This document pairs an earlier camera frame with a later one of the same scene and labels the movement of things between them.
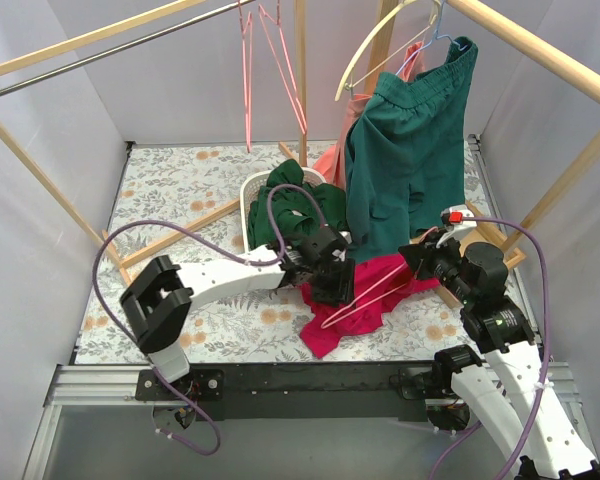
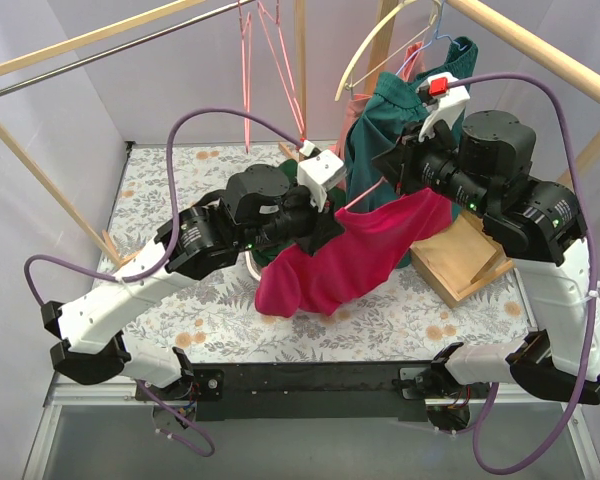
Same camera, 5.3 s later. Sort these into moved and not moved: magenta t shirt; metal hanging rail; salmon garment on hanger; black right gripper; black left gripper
Moved: black left gripper; magenta t shirt; black right gripper
Not moved: metal hanging rail; salmon garment on hanger
